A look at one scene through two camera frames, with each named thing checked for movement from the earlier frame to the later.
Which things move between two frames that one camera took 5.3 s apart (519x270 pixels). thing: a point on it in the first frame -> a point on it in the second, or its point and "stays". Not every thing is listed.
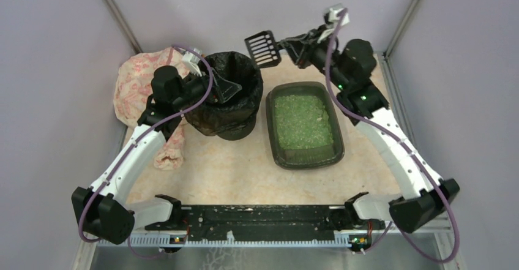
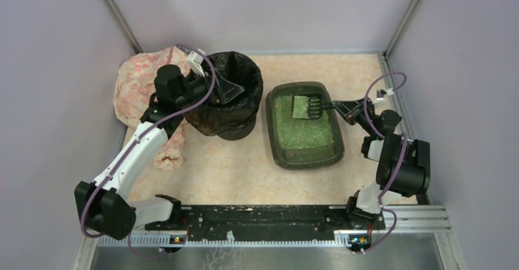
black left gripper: x=213 y=85 stays
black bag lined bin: x=237 y=118 stays
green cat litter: x=302 y=121 stays
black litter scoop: x=264 y=49 -> x=309 y=106
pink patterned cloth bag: x=133 y=85 stays
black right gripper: x=302 y=48 -> x=353 y=111
